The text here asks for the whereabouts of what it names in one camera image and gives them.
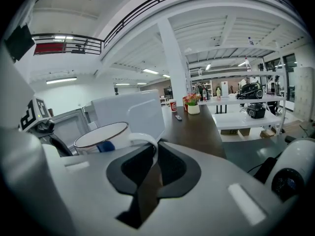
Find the small black appliance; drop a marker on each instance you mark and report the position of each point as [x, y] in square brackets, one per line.
[256, 110]

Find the red label plastic bottle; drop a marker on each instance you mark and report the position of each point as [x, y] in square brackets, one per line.
[204, 95]
[248, 64]

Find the ceiling light strip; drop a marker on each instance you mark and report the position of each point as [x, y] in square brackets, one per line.
[61, 80]
[150, 71]
[122, 84]

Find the small white remote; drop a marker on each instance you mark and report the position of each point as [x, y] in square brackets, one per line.
[178, 117]

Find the large black appliance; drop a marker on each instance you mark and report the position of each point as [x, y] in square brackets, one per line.
[251, 90]

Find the cardboard box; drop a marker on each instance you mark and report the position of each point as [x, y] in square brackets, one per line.
[267, 133]

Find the red banner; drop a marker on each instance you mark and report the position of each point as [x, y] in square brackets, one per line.
[49, 48]

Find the white shelving unit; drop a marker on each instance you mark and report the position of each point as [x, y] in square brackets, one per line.
[246, 122]

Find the white locker cabinet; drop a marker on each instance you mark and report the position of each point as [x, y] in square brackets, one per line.
[305, 95]

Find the white microwave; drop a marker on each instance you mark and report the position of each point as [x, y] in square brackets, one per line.
[142, 109]

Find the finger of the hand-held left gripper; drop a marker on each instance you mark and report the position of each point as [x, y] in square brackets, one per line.
[61, 147]

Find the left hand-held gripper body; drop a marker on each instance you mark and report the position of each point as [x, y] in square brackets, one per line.
[33, 114]

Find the white cup with brown rim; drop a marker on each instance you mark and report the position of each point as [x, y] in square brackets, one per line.
[103, 135]

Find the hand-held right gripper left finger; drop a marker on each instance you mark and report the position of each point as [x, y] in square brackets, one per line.
[93, 193]

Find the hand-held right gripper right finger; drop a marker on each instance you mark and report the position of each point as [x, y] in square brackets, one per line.
[209, 193]

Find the white pot with flowers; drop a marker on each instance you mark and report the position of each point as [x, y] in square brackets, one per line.
[193, 108]

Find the small white bottle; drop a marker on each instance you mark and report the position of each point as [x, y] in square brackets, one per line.
[218, 94]

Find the white card sign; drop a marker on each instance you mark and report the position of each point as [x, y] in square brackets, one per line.
[224, 88]

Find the red paper cup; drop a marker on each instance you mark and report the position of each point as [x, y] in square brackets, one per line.
[173, 106]

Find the clear plastic bottle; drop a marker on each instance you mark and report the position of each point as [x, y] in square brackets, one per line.
[199, 72]
[195, 92]
[250, 41]

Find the black balcony railing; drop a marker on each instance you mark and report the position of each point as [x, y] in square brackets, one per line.
[137, 11]

